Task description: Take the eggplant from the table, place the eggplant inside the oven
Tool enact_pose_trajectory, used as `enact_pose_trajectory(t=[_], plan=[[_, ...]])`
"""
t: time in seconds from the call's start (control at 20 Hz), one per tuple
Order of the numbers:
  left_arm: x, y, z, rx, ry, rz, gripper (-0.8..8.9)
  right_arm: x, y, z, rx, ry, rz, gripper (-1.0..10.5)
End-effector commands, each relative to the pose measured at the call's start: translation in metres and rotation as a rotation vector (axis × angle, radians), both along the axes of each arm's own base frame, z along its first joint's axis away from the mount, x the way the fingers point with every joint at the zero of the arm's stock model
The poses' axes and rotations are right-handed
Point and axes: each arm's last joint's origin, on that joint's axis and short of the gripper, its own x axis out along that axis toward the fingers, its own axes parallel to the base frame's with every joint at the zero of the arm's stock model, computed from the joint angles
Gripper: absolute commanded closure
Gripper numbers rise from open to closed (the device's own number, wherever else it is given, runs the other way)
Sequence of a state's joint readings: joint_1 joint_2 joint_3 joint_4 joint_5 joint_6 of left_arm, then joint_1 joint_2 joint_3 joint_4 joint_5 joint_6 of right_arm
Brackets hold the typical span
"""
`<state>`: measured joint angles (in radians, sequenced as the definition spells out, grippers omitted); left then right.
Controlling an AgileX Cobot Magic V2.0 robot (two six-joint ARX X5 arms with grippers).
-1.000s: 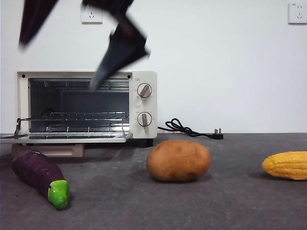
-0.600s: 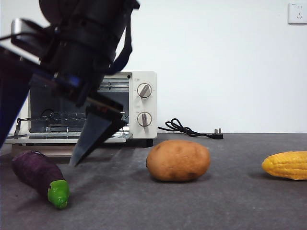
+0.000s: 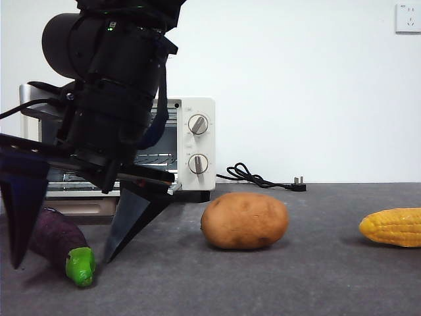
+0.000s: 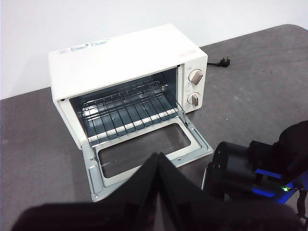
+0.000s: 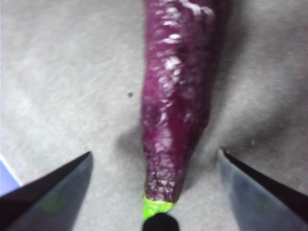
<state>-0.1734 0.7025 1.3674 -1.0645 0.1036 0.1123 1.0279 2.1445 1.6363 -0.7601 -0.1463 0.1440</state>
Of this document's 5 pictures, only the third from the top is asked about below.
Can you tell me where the purple eggplant with green stem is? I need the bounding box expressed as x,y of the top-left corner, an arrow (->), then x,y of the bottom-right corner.
28,207 -> 97,288

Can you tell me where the oven door with beige handle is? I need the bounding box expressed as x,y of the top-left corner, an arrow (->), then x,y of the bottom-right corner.
42,179 -> 184,226

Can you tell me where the round oven timer knob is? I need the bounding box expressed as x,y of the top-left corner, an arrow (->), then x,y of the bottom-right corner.
187,153 -> 209,174

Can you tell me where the white toaster oven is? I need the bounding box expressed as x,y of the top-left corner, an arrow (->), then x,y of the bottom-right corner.
20,95 -> 217,203

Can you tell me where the round oven temperature knob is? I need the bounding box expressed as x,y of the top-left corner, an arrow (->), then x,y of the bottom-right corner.
188,114 -> 210,136

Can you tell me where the brown potato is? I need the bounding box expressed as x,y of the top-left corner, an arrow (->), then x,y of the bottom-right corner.
201,192 -> 289,250

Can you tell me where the yellow corn cob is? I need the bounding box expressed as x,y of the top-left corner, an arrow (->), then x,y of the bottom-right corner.
358,207 -> 421,248

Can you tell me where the metal wire oven rack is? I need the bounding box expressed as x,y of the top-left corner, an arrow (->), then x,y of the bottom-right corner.
135,152 -> 178,166

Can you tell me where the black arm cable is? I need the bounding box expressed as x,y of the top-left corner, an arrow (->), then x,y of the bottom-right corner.
0,97 -> 76,121

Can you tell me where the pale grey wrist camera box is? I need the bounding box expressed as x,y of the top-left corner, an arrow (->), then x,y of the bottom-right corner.
18,82 -> 47,115

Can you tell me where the black power cable with plug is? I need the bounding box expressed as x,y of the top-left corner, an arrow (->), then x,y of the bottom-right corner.
216,162 -> 307,192

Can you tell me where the white wall socket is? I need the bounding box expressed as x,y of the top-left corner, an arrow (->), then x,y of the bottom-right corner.
395,3 -> 421,34

